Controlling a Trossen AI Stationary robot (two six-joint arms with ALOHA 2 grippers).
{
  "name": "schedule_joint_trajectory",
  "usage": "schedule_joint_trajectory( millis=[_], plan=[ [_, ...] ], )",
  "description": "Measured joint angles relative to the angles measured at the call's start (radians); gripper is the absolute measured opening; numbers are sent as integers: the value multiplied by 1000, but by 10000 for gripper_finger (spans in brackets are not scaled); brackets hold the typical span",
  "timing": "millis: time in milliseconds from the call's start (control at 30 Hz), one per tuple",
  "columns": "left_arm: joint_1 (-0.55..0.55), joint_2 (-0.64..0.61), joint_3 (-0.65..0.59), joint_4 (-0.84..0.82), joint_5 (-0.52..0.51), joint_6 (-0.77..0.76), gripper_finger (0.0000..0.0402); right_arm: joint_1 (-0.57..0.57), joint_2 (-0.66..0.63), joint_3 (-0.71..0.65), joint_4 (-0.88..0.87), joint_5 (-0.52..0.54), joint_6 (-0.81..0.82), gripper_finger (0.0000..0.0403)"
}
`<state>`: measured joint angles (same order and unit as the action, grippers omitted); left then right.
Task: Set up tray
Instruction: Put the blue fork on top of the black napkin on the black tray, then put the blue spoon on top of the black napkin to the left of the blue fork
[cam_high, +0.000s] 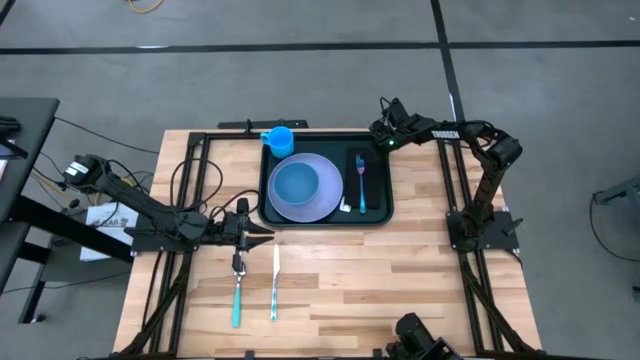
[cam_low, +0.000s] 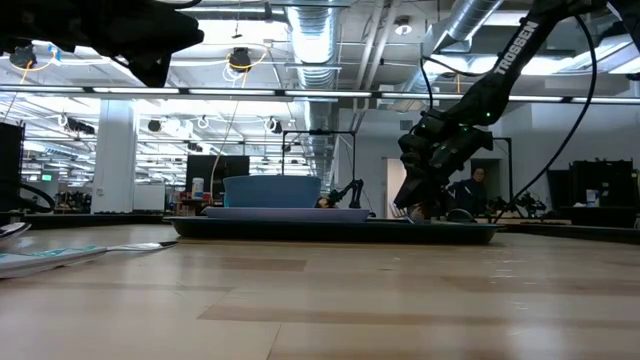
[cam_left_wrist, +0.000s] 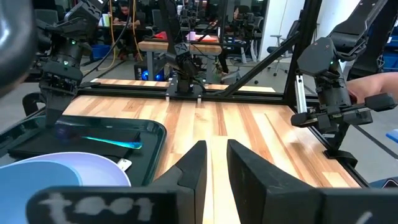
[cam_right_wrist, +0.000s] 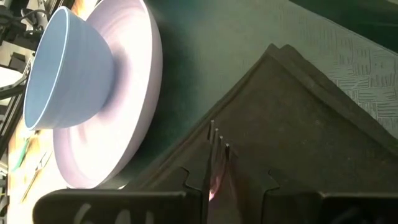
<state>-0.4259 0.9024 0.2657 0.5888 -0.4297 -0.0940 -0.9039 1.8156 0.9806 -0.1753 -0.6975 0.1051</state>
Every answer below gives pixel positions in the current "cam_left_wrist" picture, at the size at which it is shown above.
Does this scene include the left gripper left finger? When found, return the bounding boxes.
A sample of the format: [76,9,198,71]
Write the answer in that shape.
[25,139,208,224]

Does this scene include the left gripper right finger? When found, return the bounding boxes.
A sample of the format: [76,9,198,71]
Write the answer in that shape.
[226,139,398,224]

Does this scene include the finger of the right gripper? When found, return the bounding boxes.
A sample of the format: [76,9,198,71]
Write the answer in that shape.
[42,90,60,127]
[55,91,78,121]

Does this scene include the white label tag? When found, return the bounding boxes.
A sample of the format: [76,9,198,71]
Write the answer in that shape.
[116,157,133,172]

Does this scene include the iridescent blue fork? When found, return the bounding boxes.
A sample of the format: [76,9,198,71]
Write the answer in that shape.
[55,123,144,150]

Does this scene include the blue bowl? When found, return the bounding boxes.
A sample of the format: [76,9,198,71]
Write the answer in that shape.
[0,160,83,224]

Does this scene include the lavender plate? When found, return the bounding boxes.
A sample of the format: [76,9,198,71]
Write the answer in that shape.
[0,151,132,187]

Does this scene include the dark green tray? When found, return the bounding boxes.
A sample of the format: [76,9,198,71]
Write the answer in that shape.
[0,114,168,188]

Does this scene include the blue plastic bin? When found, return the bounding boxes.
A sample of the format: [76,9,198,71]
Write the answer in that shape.
[90,43,112,60]

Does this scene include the black office chair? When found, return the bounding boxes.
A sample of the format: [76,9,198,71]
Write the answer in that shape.
[33,8,60,26]

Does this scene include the computer with blue lights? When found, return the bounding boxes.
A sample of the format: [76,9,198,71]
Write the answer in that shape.
[134,60,165,82]

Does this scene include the person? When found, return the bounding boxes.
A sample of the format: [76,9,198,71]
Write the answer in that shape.
[112,0,142,62]

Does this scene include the wooden background table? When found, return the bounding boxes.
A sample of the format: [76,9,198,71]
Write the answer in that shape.
[137,39,223,82]

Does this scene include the silver aluminium extrusion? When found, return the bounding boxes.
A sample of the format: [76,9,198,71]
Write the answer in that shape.
[294,74,309,114]

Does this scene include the small blue object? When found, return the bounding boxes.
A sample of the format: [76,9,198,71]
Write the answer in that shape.
[385,128,398,144]

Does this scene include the grey office chair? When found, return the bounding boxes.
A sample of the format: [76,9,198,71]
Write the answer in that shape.
[266,20,301,78]

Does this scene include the red item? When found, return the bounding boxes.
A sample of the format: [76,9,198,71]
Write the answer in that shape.
[198,34,219,43]

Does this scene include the person's hand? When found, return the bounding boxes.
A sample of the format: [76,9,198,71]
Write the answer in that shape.
[346,72,398,105]

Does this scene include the blue storage bins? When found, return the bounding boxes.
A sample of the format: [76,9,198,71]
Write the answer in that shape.
[381,27,398,73]

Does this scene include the thin black cable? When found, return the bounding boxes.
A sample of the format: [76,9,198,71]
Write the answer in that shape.
[82,0,134,78]

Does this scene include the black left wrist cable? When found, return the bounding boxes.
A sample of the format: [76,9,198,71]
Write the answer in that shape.
[0,0,38,99]

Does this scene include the yellow hanging cable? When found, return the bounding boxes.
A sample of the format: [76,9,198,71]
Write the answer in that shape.
[107,0,118,71]
[131,0,144,62]

